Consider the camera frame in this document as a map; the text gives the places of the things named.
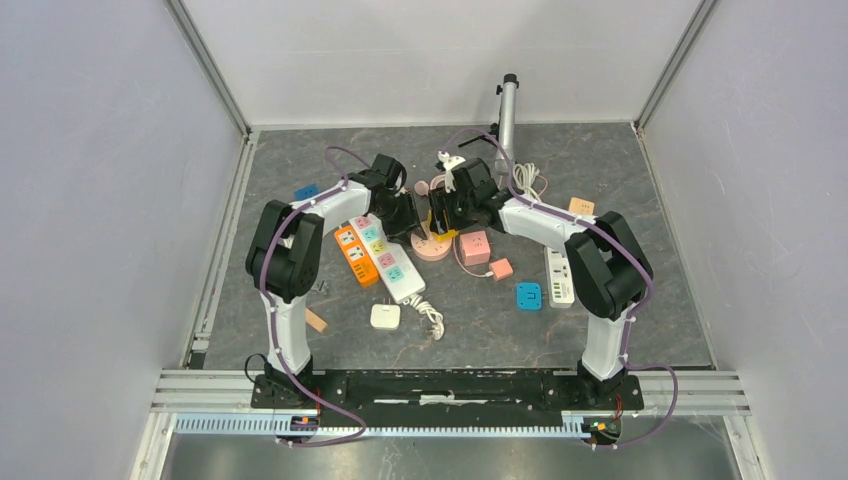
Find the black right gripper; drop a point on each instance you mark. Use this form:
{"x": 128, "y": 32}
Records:
{"x": 439, "y": 200}

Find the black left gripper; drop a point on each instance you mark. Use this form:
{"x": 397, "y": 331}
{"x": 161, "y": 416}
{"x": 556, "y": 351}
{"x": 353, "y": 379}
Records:
{"x": 410, "y": 221}

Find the pink cube socket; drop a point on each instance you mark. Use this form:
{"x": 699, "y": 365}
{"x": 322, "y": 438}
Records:
{"x": 474, "y": 248}

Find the yellow cube adapter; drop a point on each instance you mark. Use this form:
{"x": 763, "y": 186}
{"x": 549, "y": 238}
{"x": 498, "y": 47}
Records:
{"x": 442, "y": 233}

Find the white long power strip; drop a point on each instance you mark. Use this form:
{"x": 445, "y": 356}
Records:
{"x": 396, "y": 270}

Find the round pink socket base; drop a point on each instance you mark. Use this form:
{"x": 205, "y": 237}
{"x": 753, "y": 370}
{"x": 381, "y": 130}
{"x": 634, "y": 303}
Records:
{"x": 431, "y": 247}

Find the small salmon charger plug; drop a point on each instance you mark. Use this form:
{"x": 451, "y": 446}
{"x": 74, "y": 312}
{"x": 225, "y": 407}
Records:
{"x": 500, "y": 269}

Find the dark blue cube socket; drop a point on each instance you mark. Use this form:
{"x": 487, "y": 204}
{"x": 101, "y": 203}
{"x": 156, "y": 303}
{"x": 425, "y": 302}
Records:
{"x": 306, "y": 192}

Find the beige patterned cube socket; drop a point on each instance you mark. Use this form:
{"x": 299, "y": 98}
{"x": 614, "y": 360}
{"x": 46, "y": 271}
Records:
{"x": 581, "y": 206}

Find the white plug adapter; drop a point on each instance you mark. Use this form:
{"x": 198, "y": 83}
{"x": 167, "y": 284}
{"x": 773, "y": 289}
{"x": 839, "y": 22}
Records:
{"x": 385, "y": 317}

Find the light blue cube socket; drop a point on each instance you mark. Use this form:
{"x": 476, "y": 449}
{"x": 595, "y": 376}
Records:
{"x": 529, "y": 296}

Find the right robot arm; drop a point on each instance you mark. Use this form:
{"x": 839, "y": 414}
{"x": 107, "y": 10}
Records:
{"x": 610, "y": 273}

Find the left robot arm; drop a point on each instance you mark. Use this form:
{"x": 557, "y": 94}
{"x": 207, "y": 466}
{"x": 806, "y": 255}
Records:
{"x": 285, "y": 253}

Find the orange power strip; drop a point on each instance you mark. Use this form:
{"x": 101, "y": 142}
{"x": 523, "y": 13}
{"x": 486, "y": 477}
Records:
{"x": 362, "y": 266}

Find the silver microphone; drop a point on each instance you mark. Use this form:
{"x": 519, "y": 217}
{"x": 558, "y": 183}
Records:
{"x": 507, "y": 91}

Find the white small power strip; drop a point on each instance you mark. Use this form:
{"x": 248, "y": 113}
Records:
{"x": 559, "y": 279}

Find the tan wooden block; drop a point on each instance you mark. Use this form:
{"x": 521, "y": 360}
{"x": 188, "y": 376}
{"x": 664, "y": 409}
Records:
{"x": 315, "y": 321}

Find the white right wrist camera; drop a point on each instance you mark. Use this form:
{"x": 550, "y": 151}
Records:
{"x": 449, "y": 164}

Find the white strip cord plug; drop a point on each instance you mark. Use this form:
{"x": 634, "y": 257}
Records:
{"x": 418, "y": 303}

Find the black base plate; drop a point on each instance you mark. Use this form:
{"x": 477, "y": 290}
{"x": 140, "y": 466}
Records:
{"x": 462, "y": 398}

